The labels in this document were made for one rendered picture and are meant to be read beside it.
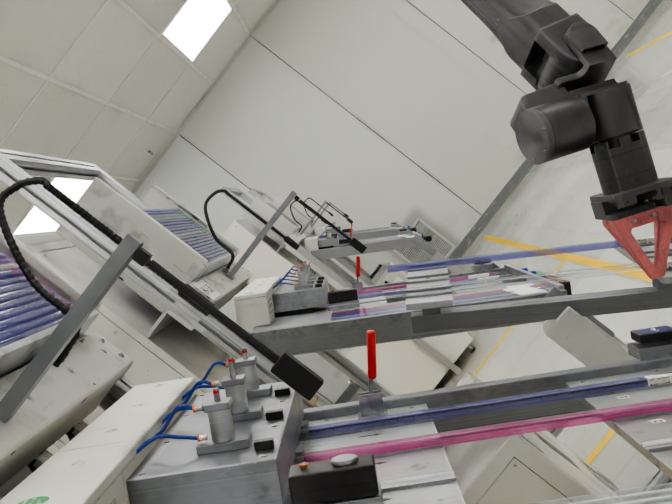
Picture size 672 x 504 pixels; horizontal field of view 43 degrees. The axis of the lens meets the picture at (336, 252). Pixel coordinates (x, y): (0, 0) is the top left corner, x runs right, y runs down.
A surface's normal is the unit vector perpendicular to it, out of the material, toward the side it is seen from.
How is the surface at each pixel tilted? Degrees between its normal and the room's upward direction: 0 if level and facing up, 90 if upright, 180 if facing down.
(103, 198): 90
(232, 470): 90
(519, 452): 90
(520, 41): 66
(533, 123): 58
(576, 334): 90
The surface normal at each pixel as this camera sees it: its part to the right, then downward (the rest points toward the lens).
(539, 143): -0.90, 0.30
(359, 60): -0.01, 0.06
